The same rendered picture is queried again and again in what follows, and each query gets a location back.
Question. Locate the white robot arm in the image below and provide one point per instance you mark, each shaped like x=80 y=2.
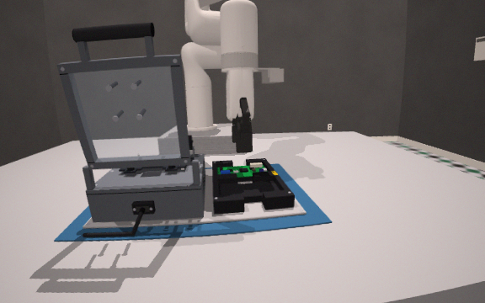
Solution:
x=236 y=46

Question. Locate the green circuit board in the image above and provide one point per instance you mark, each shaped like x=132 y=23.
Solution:
x=243 y=171

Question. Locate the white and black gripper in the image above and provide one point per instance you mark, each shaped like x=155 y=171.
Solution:
x=240 y=100

